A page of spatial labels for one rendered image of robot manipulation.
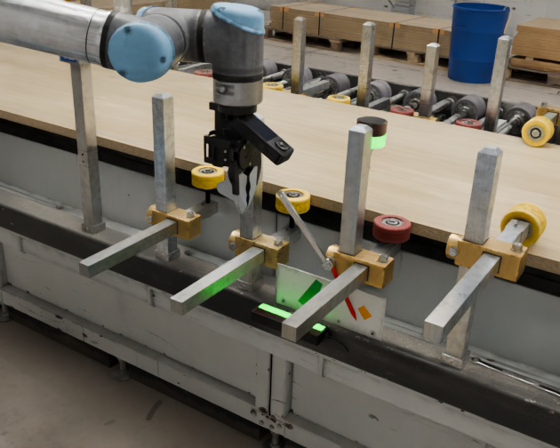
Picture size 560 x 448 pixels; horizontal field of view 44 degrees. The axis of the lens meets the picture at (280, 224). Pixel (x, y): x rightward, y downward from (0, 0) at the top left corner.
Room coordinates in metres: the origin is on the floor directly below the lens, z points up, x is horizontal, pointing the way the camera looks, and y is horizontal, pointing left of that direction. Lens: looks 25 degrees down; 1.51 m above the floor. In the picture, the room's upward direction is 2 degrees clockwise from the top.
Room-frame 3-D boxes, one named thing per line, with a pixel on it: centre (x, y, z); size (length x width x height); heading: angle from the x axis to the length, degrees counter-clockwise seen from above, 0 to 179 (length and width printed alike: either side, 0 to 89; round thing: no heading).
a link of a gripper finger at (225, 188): (1.22, 0.10, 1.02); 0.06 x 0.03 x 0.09; 59
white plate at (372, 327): (1.28, -0.11, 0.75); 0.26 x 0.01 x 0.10; 58
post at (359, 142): (1.29, -0.15, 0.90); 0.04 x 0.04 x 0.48; 58
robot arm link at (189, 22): (1.24, 0.20, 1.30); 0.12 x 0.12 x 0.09; 84
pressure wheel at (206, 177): (1.63, 0.18, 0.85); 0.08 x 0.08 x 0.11
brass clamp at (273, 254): (1.41, 0.05, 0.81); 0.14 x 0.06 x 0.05; 58
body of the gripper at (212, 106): (1.24, 0.09, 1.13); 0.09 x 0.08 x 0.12; 59
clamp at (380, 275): (1.28, -0.17, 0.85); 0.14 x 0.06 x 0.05; 58
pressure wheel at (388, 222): (1.36, -0.24, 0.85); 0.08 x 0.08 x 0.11
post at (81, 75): (1.69, 0.50, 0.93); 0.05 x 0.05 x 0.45; 58
